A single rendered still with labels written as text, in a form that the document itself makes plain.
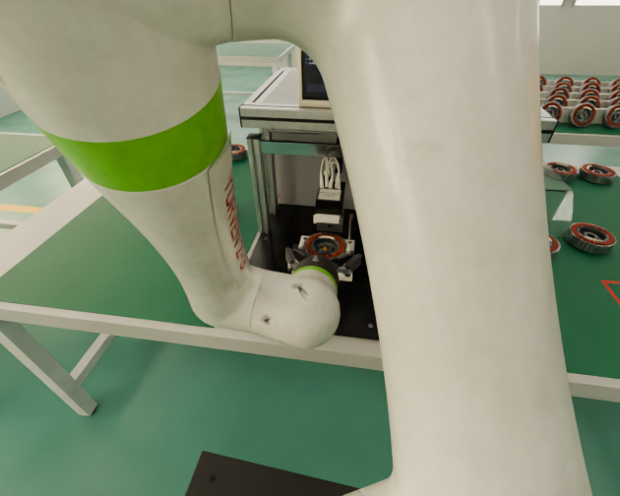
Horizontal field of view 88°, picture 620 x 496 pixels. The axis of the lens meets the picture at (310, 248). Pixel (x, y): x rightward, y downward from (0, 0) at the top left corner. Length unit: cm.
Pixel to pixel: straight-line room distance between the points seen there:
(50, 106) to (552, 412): 28
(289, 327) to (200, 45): 36
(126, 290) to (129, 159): 72
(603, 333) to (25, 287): 136
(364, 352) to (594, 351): 47
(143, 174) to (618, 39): 814
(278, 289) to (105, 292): 56
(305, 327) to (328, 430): 100
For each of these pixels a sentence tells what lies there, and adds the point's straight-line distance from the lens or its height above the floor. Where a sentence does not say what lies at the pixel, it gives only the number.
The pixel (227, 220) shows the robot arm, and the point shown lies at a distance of 31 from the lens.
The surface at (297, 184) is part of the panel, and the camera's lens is 102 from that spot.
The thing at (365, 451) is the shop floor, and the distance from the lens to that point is 142.
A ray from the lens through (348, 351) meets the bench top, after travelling 70.
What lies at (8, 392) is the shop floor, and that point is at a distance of 197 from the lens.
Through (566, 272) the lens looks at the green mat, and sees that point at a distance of 107.
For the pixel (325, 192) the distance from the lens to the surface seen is 83.
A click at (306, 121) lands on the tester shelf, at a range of 78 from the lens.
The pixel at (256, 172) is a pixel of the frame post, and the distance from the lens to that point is 85.
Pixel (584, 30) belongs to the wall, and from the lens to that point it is 792.
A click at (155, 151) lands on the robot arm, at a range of 22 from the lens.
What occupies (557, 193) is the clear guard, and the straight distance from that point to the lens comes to 69.
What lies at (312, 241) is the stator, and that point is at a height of 82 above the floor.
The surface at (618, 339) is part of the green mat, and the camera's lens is 96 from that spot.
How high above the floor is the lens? 134
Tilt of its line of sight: 40 degrees down
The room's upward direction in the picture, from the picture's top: straight up
